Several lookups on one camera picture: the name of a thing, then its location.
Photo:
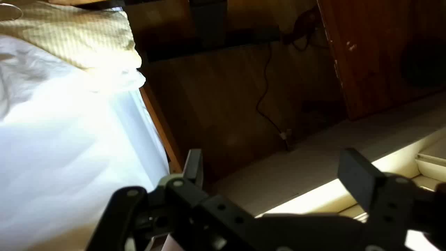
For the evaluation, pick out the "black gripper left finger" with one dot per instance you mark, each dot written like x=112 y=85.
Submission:
x=196 y=204

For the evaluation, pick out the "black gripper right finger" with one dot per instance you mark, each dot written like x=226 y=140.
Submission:
x=391 y=204

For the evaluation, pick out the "white sheeted mattress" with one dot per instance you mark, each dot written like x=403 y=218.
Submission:
x=70 y=154

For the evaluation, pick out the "dark wooden nightstand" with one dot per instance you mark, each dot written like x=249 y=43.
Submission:
x=371 y=50

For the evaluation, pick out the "cream patterned blanket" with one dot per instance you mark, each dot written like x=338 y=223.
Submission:
x=75 y=32

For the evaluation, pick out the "white window frame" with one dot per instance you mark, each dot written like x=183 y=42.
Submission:
x=419 y=161

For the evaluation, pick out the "wooden bunk bed frame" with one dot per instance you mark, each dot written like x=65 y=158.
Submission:
x=161 y=126

